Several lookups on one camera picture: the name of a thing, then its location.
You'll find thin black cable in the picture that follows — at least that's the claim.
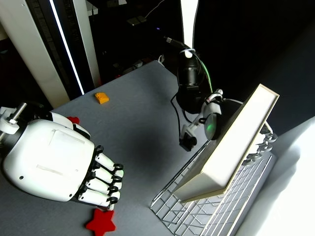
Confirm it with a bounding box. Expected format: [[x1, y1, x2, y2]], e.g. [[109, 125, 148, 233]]
[[171, 93, 193, 139]]

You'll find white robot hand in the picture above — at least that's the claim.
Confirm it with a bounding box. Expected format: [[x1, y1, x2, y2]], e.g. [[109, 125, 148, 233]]
[[1, 112, 125, 211], [203, 98, 278, 167]]

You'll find yellow toy brick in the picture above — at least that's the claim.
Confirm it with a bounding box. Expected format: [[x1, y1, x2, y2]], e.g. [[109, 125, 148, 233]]
[[94, 92, 111, 106]]

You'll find beige paperback book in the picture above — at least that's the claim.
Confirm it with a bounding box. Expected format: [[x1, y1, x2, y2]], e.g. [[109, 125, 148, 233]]
[[173, 83, 280, 204]]

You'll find white pillar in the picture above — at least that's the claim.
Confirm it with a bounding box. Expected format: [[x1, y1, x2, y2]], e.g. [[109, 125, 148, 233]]
[[0, 0, 100, 109]]

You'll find green cable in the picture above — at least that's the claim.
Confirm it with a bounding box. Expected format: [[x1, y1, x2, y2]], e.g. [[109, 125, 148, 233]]
[[196, 55, 215, 93]]

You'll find white backdrop cloth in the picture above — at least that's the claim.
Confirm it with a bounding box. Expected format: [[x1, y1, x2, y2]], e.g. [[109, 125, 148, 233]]
[[233, 115, 315, 236]]

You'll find silver wire file rack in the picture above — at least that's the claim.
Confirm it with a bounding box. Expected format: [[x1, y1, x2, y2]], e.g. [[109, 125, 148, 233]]
[[150, 122, 279, 236]]

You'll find red star toy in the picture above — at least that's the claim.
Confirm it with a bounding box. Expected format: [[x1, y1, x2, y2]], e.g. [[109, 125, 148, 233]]
[[85, 208, 117, 236]]

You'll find grey table cloth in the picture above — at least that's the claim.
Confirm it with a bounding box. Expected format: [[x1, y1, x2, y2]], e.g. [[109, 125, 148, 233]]
[[0, 60, 279, 236]]

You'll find white curved post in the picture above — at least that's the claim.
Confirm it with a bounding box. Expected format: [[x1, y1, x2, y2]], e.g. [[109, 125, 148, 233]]
[[180, 0, 199, 50]]

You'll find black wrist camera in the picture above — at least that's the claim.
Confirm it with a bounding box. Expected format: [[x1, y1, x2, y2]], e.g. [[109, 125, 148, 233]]
[[179, 131, 197, 152]]

